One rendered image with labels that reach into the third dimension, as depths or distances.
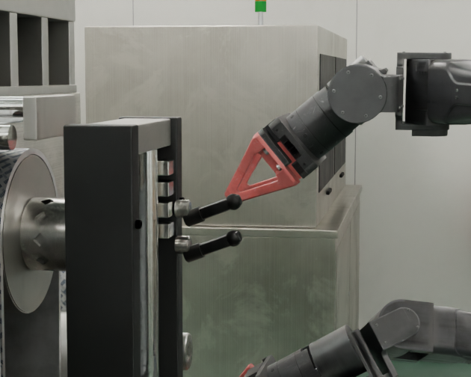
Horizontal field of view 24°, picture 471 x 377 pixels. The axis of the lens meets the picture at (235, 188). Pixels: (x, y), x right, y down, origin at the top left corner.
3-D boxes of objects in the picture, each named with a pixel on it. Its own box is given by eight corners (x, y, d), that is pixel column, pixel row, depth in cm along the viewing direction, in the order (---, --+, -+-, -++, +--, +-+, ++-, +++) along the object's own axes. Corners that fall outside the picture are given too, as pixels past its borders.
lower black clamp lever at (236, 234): (242, 244, 88) (236, 229, 88) (186, 264, 89) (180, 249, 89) (245, 241, 90) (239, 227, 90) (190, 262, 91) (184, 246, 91)
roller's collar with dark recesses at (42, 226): (87, 277, 92) (86, 203, 92) (20, 276, 93) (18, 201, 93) (108, 265, 99) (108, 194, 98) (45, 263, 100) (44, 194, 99)
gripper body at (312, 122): (314, 167, 122) (365, 126, 120) (303, 177, 112) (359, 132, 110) (277, 123, 122) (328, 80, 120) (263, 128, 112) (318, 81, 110)
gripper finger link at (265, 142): (255, 218, 120) (321, 164, 118) (244, 227, 113) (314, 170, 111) (216, 170, 120) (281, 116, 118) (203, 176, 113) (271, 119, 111)
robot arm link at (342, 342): (358, 320, 127) (349, 319, 122) (386, 374, 125) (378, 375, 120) (307, 348, 128) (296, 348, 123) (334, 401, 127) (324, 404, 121)
